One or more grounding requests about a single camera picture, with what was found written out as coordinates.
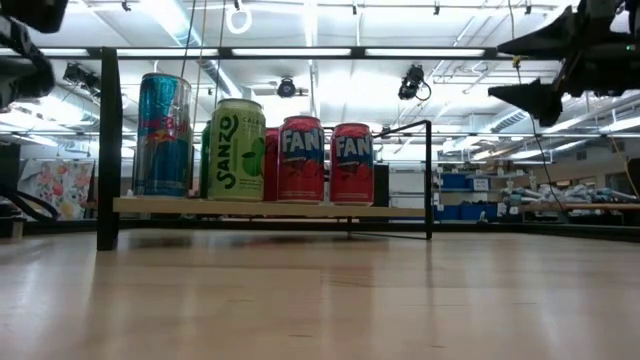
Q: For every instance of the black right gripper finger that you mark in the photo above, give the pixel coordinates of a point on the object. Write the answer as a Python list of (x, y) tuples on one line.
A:
[(540, 100), (555, 40)]

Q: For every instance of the red Fanta can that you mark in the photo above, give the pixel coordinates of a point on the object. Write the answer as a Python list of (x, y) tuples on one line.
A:
[(271, 165), (301, 165), (351, 167)]

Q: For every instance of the dark green beverage can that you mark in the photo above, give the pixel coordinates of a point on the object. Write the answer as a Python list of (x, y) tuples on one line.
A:
[(204, 160)]

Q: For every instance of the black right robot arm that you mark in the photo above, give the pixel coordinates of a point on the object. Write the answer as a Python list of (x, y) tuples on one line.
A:
[(631, 65)]

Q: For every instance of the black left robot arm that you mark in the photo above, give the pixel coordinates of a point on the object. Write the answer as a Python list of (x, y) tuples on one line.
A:
[(25, 80)]

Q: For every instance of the cluttered workbench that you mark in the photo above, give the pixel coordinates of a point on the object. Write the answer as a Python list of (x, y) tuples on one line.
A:
[(570, 200)]

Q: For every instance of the blue storage bin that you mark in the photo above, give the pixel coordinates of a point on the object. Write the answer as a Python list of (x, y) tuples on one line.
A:
[(445, 212), (477, 211), (454, 181)]

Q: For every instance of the black box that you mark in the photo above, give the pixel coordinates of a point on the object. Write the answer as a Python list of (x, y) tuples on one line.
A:
[(381, 185)]

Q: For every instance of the long ceiling light fixture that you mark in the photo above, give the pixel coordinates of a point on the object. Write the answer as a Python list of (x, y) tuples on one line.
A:
[(290, 51)]

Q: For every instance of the light green Sanzo can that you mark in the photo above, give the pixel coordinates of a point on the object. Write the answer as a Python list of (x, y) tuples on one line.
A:
[(235, 155)]

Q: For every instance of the blue Red Bull can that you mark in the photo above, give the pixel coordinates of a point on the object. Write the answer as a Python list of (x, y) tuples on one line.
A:
[(162, 145)]

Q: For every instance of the floral picture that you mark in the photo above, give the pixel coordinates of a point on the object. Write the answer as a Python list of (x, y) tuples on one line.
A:
[(57, 187)]

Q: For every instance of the black ceiling-mounted camera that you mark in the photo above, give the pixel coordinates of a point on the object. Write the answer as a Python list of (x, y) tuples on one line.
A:
[(411, 82), (286, 88), (80, 76)]

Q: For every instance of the black aluminium table frame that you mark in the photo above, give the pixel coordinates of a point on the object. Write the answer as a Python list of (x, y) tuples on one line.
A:
[(500, 229)]

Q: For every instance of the wooden shelf with black frame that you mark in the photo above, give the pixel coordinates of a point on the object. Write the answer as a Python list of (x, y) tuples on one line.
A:
[(260, 207)]

